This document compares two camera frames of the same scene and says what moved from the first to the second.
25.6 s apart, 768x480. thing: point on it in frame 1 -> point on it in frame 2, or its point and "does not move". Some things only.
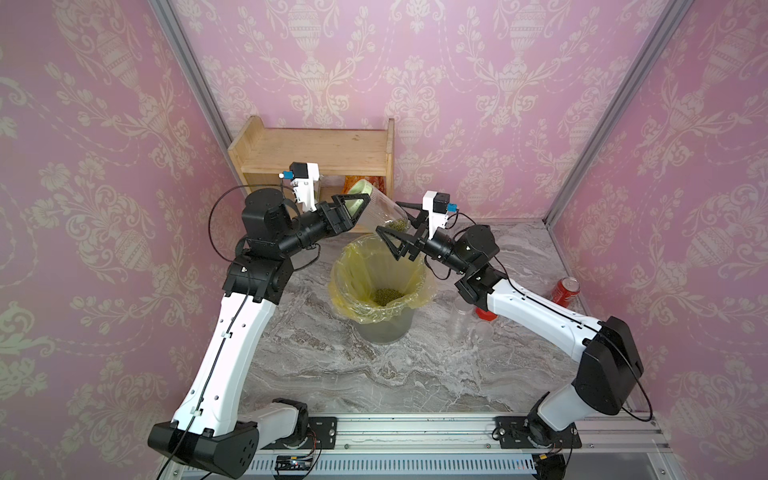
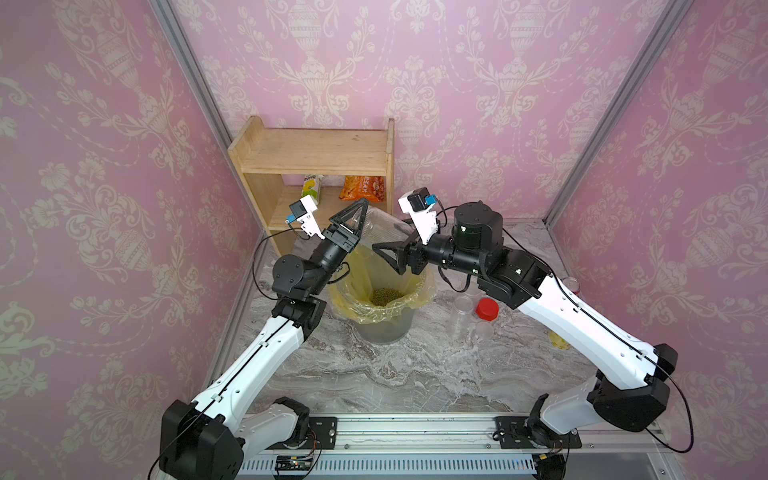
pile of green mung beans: [384, 295] does not move
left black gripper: [343, 222] -> [341, 238]
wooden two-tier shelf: [343, 156] does not move
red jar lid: [486, 315] does not move
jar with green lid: [380, 209] -> [378, 227]
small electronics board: [294, 463] does not move
